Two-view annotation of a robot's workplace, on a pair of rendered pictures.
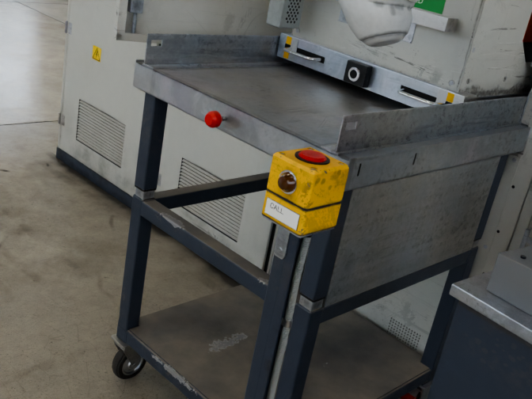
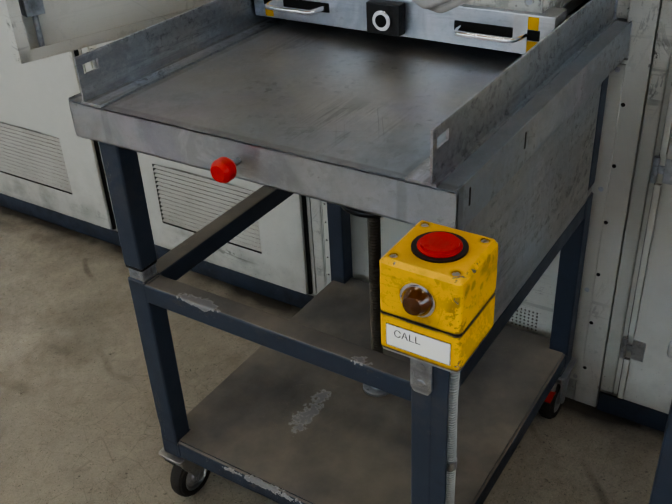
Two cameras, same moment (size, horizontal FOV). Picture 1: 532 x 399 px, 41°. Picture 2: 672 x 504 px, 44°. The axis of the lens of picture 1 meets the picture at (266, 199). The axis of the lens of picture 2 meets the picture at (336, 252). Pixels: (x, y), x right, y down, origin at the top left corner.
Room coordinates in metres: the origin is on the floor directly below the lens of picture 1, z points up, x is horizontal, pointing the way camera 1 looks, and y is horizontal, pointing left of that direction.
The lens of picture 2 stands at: (0.35, 0.12, 1.29)
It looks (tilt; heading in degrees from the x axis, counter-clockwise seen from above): 32 degrees down; 353
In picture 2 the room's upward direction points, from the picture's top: 3 degrees counter-clockwise
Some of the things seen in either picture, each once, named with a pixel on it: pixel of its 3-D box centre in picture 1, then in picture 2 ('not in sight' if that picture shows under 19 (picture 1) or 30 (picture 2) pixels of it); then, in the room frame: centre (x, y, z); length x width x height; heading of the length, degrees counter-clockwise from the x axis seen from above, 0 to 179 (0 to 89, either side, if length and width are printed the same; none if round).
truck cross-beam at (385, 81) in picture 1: (366, 74); (396, 12); (1.66, -0.17, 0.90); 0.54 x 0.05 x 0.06; 49
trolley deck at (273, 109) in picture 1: (336, 107); (370, 75); (1.59, -0.12, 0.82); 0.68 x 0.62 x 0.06; 139
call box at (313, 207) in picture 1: (305, 190); (438, 294); (0.94, -0.05, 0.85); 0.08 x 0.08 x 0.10; 49
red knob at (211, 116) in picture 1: (217, 119); (227, 167); (1.32, 0.12, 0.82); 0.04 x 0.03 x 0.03; 139
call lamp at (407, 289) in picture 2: (285, 182); (414, 303); (0.91, -0.02, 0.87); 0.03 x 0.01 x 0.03; 49
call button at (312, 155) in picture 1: (312, 159); (439, 249); (0.94, -0.05, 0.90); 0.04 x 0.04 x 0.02
